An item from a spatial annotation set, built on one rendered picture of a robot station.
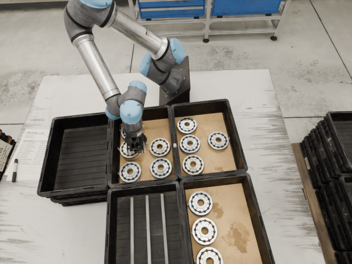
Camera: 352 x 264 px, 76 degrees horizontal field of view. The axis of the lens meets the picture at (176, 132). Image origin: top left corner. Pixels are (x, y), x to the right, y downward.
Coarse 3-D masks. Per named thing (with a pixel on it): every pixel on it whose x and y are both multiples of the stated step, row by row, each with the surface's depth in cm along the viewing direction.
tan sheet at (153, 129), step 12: (156, 120) 122; (168, 120) 121; (144, 132) 118; (156, 132) 118; (168, 132) 118; (120, 144) 115; (120, 156) 112; (144, 156) 111; (168, 156) 111; (144, 168) 108; (120, 180) 106
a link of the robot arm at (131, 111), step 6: (126, 102) 79; (132, 102) 79; (138, 102) 82; (120, 108) 78; (126, 108) 77; (132, 108) 78; (138, 108) 78; (120, 114) 79; (126, 114) 76; (132, 114) 77; (138, 114) 78; (126, 120) 79; (132, 120) 78; (138, 120) 80; (126, 126) 82; (132, 126) 81; (138, 126) 83; (132, 132) 85
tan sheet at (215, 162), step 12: (204, 120) 120; (216, 120) 120; (204, 132) 117; (204, 144) 113; (228, 144) 113; (180, 156) 110; (204, 156) 110; (216, 156) 110; (228, 156) 109; (204, 168) 107; (216, 168) 107; (228, 168) 106
